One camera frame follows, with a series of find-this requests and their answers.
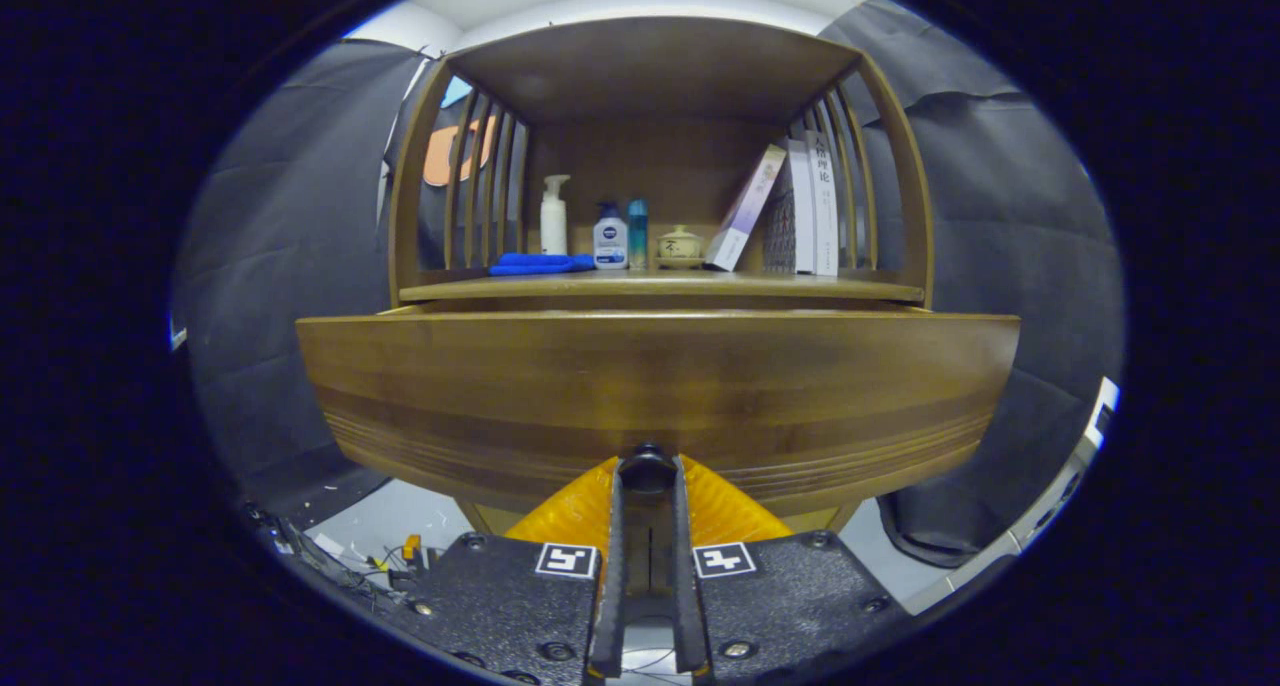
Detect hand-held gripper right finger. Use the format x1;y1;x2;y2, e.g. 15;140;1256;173
670;454;913;686

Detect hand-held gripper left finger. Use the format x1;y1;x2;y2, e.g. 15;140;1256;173
385;454;631;686

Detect wooden drawer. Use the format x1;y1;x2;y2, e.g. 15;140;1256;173
296;303;1022;519

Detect wooden countertop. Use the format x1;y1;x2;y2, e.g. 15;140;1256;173
398;268;927;305

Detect wooden cabinet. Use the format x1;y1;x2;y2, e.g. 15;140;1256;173
388;16;936;537

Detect blue folded cloth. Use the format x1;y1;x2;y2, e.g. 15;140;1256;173
488;252;597;278

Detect beige lidded teacup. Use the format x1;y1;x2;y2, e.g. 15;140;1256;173
655;225;707;271

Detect white bottle with blue cap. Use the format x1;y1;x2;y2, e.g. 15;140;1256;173
592;201;630;271

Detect white pump bottle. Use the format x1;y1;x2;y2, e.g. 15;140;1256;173
539;174;573;258

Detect purple and white book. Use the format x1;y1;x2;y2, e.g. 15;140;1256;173
703;143;789;273

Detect patterned cover book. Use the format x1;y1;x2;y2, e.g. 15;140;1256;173
762;138;817;276

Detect white book with black lettering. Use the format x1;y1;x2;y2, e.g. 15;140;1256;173
804;130;842;278

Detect black floor cables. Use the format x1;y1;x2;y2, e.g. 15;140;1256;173
243;499;453;609

